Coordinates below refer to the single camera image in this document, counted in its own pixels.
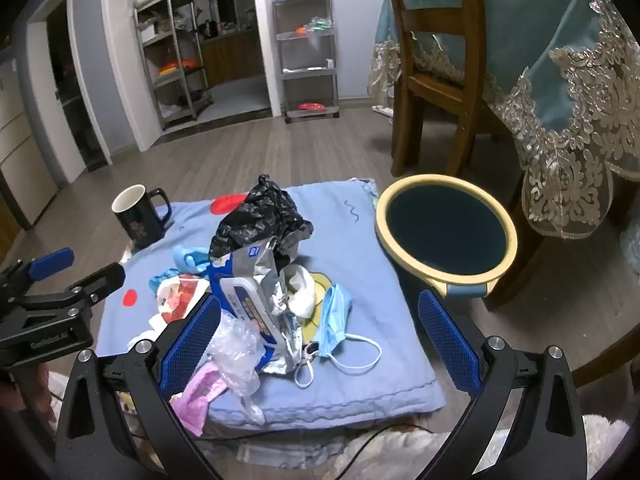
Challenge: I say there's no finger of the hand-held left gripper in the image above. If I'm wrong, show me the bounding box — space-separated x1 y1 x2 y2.
0 247 76 306
10 261 127 317

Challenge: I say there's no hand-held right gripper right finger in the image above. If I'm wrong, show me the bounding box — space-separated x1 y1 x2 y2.
417 289 588 480

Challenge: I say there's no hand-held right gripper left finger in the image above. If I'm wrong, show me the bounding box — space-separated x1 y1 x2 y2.
55 294 223 480

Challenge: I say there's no clear plastic wrapper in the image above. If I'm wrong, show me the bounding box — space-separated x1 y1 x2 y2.
207 310 268 426

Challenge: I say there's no pink packet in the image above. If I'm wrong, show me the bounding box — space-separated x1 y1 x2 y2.
170 362 231 436

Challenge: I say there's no yellow rimmed blue bin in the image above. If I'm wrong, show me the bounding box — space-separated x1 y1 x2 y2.
374 174 518 311

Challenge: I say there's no blue face mask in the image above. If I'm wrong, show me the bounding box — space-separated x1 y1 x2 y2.
294 282 383 389

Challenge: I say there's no white tissue wad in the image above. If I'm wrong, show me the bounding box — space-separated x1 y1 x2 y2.
280 264 319 319

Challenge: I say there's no red and white wrapper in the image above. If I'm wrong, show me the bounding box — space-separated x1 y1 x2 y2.
147 275 211 332

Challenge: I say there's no teal crumpled wrapper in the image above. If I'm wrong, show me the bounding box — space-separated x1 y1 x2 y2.
149 269 182 292

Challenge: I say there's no silver wet wipe packet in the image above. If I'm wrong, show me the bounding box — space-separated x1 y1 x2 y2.
207 239 321 376

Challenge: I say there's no black mug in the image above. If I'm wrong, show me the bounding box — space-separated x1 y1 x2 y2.
111 184 173 251

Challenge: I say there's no light blue plastic piece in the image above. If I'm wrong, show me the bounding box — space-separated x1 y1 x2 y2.
172 244 213 276

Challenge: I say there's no blue printed blanket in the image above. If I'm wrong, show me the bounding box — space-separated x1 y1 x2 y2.
95 177 448 433

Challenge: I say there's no white cabinet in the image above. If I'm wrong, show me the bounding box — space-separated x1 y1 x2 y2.
0 57 61 228

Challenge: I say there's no wooden table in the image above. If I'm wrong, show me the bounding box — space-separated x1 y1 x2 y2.
482 170 640 388

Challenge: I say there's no black plastic bag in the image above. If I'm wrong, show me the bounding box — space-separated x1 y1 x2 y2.
209 174 315 267

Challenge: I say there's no metal shelf rack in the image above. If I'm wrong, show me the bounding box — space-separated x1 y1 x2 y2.
132 0 216 132

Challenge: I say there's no wooden kitchen cabinet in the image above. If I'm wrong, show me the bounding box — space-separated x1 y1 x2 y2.
199 27 264 88

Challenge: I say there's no wooden chair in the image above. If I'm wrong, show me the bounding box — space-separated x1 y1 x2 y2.
380 0 507 179

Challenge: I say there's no white trolley cart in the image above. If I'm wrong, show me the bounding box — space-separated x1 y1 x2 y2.
270 0 342 124

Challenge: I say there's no table with lace tablecloth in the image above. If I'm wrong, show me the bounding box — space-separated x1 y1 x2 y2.
367 0 640 241

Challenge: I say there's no black cable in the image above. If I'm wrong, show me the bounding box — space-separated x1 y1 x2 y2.
197 422 437 480

